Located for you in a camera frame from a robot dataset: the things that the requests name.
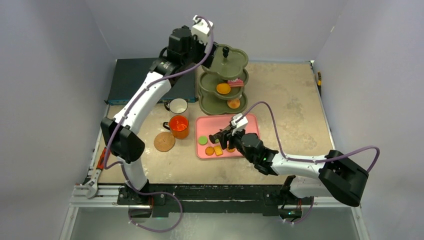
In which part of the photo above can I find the orange egg tart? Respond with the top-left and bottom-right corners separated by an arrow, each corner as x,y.
216,82 -> 231,95

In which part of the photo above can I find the green three-tier stand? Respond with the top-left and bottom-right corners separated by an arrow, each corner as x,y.
197,44 -> 249,115

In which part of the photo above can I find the yellow black tool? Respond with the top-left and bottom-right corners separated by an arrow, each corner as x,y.
317,71 -> 322,96

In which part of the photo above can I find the woven coaster right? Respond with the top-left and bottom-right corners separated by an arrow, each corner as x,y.
153,132 -> 176,152

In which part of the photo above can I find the square yellow cracker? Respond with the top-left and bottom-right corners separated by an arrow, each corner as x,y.
213,145 -> 224,157

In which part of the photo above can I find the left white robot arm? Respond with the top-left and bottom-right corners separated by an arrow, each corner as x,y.
100,25 -> 217,205

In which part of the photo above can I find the orange translucent cup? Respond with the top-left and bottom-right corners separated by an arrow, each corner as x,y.
162,115 -> 190,140

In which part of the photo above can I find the pink cake slice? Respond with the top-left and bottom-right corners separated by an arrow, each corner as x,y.
227,78 -> 245,88

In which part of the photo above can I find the red handled tool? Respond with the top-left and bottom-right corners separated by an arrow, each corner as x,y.
84,147 -> 107,199

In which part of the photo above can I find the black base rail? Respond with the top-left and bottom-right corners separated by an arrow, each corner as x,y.
117,183 -> 312,218

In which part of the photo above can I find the white ribbed cup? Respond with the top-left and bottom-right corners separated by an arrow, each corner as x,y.
163,98 -> 189,118

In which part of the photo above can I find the green macaron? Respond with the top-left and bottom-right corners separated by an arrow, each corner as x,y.
197,135 -> 209,146

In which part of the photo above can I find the orange bun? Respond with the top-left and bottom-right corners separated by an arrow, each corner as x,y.
227,98 -> 241,110

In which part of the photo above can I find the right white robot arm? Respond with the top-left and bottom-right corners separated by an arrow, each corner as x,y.
209,129 -> 369,207

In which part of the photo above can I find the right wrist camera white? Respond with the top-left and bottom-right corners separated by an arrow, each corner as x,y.
229,113 -> 249,135

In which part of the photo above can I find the dark network switch box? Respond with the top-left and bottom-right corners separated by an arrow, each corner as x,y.
105,58 -> 199,106

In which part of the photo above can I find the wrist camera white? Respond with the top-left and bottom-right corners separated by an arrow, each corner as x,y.
229,113 -> 249,135
190,15 -> 214,54

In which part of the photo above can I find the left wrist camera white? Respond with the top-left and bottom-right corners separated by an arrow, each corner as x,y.
190,15 -> 214,54

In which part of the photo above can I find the pink serving tray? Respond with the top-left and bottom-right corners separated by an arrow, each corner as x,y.
195,114 -> 243,160

